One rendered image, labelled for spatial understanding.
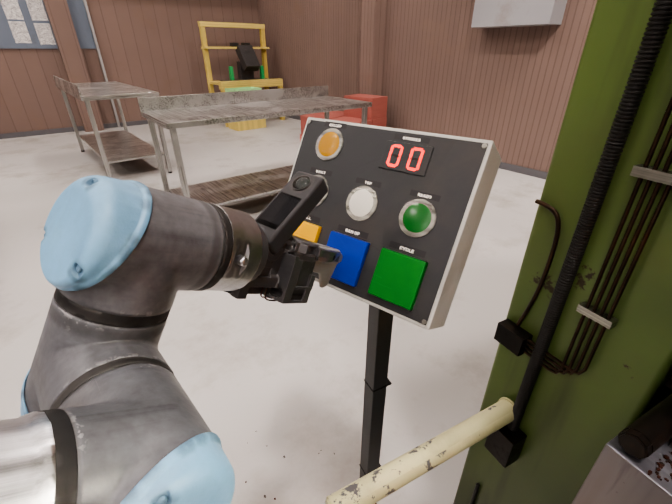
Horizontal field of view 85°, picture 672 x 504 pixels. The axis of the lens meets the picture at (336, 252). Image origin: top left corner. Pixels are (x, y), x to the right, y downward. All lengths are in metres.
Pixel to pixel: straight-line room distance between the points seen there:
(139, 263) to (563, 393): 0.75
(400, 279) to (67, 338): 0.40
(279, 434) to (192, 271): 1.30
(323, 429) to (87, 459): 1.39
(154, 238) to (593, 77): 0.61
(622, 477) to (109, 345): 0.54
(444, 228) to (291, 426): 1.23
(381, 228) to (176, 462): 0.43
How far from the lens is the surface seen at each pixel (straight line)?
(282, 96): 3.95
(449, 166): 0.57
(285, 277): 0.46
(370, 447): 1.10
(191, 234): 0.33
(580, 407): 0.84
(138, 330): 0.35
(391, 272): 0.56
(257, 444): 1.59
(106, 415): 0.27
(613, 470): 0.58
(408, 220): 0.56
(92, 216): 0.31
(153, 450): 0.26
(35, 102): 8.46
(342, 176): 0.64
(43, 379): 0.37
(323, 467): 1.52
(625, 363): 0.75
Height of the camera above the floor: 1.31
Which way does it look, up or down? 29 degrees down
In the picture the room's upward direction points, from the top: straight up
